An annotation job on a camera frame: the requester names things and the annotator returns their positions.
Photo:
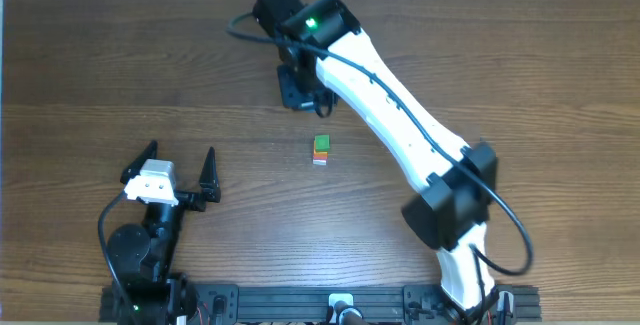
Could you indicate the red cube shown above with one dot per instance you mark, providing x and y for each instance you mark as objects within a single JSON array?
[{"x": 320, "y": 155}]

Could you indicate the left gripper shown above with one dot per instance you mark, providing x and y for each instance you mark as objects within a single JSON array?
[{"x": 190, "y": 201}]

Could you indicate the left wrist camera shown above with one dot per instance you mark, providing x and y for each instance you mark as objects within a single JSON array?
[{"x": 152, "y": 182}]

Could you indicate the green cube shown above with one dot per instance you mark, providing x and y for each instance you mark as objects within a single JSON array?
[{"x": 322, "y": 142}]

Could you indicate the white cube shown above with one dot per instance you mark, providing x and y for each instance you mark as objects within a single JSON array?
[{"x": 319, "y": 162}]

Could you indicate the mounting rail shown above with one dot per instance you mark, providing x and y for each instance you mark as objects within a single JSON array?
[{"x": 285, "y": 302}]

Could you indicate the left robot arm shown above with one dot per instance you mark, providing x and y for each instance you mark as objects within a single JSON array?
[{"x": 130, "y": 250}]

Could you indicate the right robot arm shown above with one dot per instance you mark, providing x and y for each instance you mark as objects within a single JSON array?
[{"x": 385, "y": 110}]

